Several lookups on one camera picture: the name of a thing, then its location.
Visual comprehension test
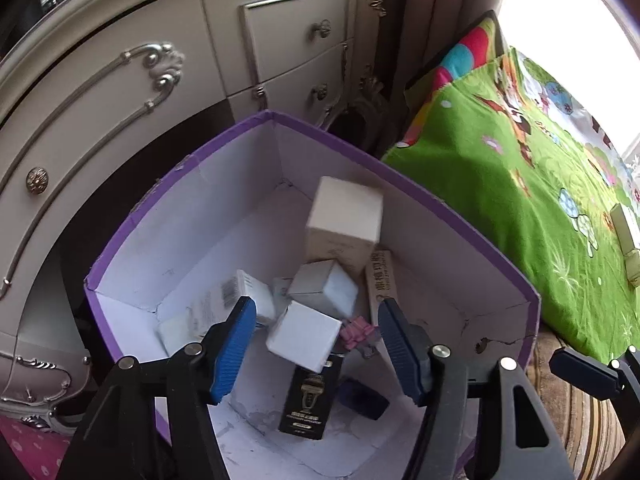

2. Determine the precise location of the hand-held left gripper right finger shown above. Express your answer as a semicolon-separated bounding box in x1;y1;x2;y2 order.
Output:
377;297;576;480

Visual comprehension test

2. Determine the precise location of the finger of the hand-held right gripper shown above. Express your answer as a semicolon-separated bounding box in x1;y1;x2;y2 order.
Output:
549;345;640;403

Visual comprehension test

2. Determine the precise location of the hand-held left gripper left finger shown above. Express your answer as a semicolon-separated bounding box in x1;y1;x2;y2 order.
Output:
55;296;258;480

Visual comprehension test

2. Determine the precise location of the dark blue case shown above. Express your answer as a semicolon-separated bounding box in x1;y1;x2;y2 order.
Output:
340;377;391;418

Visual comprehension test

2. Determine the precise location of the white barcode box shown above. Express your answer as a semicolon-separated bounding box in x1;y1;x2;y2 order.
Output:
187;269;277;341

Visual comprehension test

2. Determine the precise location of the small white box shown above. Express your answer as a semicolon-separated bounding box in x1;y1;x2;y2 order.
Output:
287;259;359;320
265;300;343;373

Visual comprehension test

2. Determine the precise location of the cream printed box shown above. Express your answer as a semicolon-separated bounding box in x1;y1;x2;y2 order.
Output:
364;249;401;326

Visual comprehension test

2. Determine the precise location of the black printed box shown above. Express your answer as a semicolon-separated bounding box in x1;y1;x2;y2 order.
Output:
277;355;345;441

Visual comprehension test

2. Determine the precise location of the purple cardboard box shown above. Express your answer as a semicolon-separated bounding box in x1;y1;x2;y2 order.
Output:
84;110;542;478

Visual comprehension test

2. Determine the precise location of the tall cream box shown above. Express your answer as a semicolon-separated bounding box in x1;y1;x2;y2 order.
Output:
305;176;384;281

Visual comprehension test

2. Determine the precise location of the striped mat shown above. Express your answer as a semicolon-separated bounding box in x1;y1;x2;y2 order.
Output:
525;330;636;480

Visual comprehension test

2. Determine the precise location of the cream box on bed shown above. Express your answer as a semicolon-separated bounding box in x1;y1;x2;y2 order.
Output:
609;203;640;288

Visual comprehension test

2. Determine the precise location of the green printed blanket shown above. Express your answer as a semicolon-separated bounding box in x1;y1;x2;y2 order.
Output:
382;47;640;366

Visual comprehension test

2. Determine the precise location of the pink dotted cloth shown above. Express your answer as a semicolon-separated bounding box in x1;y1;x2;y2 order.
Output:
0;417;76;480

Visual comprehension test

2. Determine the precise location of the cream carved dresser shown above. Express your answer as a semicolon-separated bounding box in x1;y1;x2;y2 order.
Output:
0;0;401;433

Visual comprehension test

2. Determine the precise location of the colourful striped pillow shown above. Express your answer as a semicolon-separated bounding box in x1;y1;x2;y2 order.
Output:
402;10;511;148

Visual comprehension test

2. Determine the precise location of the brown curtain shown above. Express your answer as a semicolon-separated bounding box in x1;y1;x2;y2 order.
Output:
385;0;511;91

